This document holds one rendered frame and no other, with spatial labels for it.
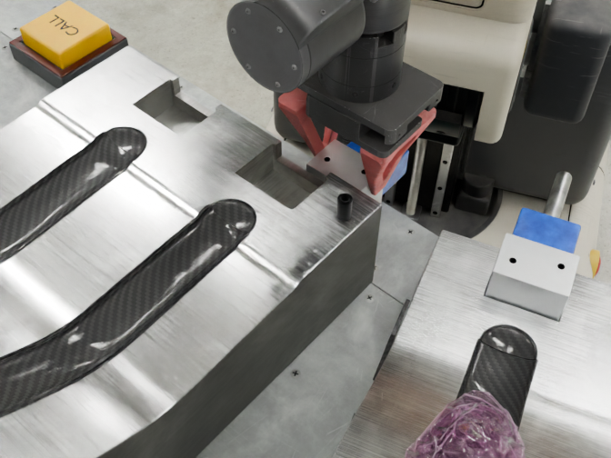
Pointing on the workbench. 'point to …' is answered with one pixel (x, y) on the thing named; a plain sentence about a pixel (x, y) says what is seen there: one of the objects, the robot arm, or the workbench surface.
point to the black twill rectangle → (393, 336)
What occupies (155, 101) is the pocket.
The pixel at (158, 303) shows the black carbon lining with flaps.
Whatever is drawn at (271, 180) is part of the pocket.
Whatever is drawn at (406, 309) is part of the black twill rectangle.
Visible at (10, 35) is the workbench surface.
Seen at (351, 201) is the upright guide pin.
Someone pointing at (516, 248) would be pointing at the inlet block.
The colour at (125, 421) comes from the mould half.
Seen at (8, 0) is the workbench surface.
